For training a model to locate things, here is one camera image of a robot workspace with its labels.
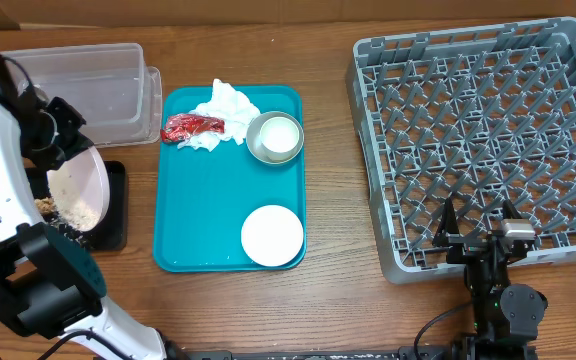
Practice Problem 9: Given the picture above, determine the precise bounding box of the white paper cup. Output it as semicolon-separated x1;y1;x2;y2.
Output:
260;116;301;162

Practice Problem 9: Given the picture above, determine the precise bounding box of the small white plate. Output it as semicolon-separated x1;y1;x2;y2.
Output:
241;205;304;267

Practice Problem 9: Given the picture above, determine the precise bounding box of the grey metal bowl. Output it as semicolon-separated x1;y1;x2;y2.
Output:
246;111;304;165

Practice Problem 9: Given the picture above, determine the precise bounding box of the grey dishwasher rack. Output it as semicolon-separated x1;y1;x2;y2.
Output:
347;17;576;284

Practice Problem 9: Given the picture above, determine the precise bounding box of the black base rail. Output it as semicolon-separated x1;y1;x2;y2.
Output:
167;345;539;360

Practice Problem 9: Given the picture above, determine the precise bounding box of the red snack wrapper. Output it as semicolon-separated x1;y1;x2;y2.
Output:
160;113;225;144

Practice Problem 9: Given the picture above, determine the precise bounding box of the teal serving tray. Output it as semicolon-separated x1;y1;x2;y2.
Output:
152;84;308;274

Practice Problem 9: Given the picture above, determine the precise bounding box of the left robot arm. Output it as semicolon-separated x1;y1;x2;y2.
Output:
0;54;184;359

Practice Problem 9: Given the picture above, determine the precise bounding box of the white napkin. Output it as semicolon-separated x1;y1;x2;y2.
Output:
177;79;260;152

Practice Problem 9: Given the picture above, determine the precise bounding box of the large white plate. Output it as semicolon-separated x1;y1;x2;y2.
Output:
47;146;110;232

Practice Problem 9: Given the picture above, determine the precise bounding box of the black plastic tray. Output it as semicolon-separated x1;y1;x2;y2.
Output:
25;160;129;252

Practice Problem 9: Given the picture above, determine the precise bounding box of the rice leftovers pile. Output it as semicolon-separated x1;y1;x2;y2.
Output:
48;172;104;232

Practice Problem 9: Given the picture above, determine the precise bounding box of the brown food scrap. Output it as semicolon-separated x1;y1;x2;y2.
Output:
34;197;56;216

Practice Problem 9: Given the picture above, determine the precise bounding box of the clear plastic storage bin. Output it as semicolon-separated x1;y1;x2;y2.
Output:
2;43;163;147

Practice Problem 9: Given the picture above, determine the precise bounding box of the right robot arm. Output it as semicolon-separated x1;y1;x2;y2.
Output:
433;199;548;359

